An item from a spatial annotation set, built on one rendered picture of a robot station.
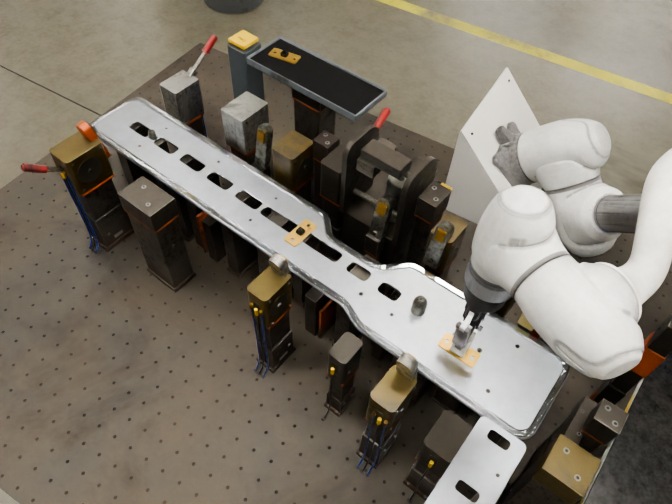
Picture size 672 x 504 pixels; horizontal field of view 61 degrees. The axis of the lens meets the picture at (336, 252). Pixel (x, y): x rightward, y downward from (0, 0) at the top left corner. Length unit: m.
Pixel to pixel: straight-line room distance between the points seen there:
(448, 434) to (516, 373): 0.20
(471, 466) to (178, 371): 0.78
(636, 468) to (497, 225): 0.59
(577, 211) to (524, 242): 0.85
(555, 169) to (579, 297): 0.93
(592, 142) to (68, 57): 3.09
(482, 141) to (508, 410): 0.83
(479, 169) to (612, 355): 1.01
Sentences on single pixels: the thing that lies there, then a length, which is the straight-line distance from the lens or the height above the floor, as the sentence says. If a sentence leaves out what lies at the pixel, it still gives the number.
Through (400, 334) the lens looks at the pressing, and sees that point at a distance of 1.24.
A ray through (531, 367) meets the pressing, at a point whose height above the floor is 1.00.
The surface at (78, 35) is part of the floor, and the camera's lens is 4.12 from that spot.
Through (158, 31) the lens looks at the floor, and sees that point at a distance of 4.03.
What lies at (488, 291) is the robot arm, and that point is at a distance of 0.95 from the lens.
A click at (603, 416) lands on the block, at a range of 1.19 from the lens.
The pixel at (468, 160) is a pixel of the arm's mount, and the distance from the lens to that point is 1.72.
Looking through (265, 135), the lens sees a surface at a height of 1.09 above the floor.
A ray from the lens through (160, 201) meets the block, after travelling 1.45.
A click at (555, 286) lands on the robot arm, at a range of 0.82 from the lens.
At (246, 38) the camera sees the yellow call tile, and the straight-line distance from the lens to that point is 1.71.
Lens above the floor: 2.07
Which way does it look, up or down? 53 degrees down
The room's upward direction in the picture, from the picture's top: 4 degrees clockwise
